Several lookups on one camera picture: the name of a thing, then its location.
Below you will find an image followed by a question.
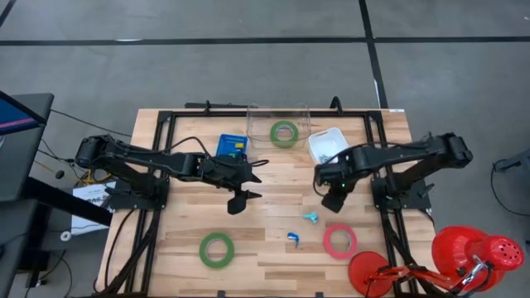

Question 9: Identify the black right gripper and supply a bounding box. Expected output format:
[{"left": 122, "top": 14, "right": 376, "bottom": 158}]
[{"left": 316, "top": 161, "right": 356, "bottom": 214}]

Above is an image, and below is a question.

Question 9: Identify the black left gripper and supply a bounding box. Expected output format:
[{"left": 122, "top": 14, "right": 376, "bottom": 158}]
[{"left": 200, "top": 155, "right": 263, "bottom": 215}]

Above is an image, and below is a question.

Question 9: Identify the small green tape roll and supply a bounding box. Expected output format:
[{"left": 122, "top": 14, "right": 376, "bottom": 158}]
[{"left": 269, "top": 119, "right": 300, "bottom": 149}]

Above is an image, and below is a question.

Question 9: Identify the large green tape roll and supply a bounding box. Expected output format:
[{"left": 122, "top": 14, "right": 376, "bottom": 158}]
[{"left": 198, "top": 232, "right": 236, "bottom": 269}]

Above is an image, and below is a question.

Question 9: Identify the pink tape roll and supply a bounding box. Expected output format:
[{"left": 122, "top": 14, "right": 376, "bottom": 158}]
[{"left": 322, "top": 223, "right": 359, "bottom": 261}]

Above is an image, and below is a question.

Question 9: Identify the white plastic bin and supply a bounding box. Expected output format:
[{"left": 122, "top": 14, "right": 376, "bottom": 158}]
[{"left": 307, "top": 127, "right": 351, "bottom": 166}]

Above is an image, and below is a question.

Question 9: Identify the blue plastic basket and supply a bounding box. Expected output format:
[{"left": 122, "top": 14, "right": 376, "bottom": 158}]
[{"left": 216, "top": 132, "right": 249, "bottom": 161}]

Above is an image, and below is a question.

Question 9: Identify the clear plastic bin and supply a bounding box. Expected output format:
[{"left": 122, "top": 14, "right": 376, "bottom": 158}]
[{"left": 246, "top": 101, "right": 312, "bottom": 149}]

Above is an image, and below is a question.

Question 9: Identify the red desk lamp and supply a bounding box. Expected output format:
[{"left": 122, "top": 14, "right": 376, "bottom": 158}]
[{"left": 347, "top": 224, "right": 526, "bottom": 298}]

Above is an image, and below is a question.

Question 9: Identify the white paper sheet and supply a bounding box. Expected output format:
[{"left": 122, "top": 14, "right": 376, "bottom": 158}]
[{"left": 70, "top": 180, "right": 118, "bottom": 236}]

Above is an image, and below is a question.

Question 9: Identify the grey chair base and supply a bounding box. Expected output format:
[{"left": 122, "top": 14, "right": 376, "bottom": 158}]
[{"left": 512, "top": 149, "right": 530, "bottom": 167}]

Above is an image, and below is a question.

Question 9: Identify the black monitor with blue screen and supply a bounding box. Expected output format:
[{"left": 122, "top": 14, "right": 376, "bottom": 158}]
[{"left": 0, "top": 89, "right": 55, "bottom": 137}]

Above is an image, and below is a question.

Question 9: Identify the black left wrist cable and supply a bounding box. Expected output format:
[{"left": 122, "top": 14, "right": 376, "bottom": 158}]
[{"left": 164, "top": 136, "right": 271, "bottom": 167}]

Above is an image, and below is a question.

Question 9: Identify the black metal table frame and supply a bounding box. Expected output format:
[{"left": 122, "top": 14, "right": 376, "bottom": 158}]
[{"left": 94, "top": 96, "right": 438, "bottom": 298}]

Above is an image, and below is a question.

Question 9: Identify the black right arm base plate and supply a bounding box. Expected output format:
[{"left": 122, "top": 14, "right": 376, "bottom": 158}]
[{"left": 371, "top": 177, "right": 432, "bottom": 210}]

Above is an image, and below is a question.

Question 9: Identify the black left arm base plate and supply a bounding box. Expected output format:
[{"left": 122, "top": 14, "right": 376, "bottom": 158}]
[{"left": 105, "top": 177, "right": 170, "bottom": 211}]

